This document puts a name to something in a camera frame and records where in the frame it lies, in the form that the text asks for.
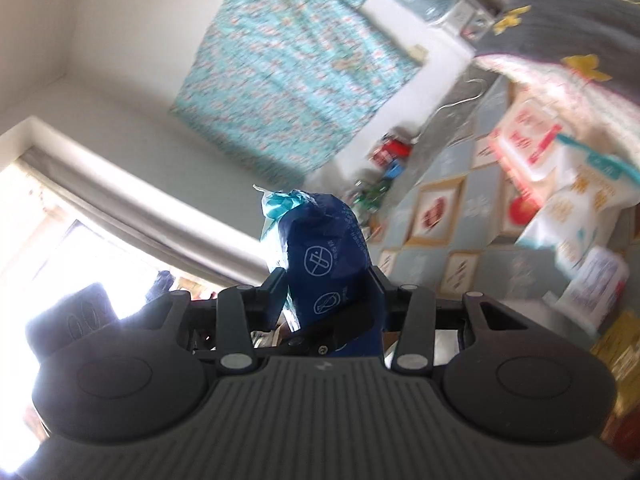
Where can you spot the blue wet wipes pack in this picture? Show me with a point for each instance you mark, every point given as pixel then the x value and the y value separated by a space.
pixel 317 240

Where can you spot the pink white wipes pack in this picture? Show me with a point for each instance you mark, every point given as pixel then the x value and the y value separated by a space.
pixel 524 145

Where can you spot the grey blanket yellow flowers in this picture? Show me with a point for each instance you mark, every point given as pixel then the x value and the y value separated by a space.
pixel 597 38

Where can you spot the red cans cluster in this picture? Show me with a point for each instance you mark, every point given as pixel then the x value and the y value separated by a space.
pixel 390 155

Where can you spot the teal floral hanging cloth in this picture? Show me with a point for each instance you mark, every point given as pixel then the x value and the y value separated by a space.
pixel 281 86

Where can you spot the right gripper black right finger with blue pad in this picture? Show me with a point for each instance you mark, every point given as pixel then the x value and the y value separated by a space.
pixel 408 310

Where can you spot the yellow snack packet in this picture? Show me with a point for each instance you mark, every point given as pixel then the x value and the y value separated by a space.
pixel 618 349

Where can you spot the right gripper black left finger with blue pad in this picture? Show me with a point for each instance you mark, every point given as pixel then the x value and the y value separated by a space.
pixel 240 311

